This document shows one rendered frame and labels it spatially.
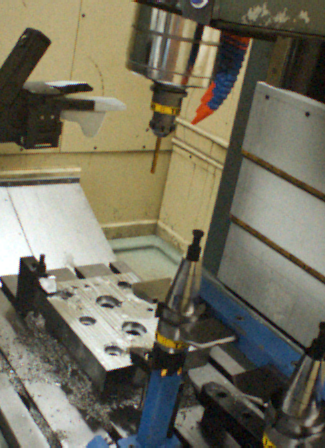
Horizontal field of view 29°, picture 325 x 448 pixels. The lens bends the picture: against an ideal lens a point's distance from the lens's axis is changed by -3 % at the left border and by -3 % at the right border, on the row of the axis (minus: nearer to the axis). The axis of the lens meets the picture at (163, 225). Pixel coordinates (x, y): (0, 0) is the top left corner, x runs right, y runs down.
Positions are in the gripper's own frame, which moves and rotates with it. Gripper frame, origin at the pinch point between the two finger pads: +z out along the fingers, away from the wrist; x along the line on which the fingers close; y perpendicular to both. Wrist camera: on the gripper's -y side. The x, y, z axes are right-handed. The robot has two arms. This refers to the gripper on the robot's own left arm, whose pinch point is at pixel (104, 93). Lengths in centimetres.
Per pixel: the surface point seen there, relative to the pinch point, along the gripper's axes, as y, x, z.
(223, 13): -16.9, 32.2, -6.8
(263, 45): -4, -29, 59
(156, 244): 85, -93, 86
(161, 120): 4.3, 1.2, 10.5
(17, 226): 65, -84, 24
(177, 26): -11.7, 5.9, 7.1
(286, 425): 21, 51, -3
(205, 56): -7.9, 7.9, 11.7
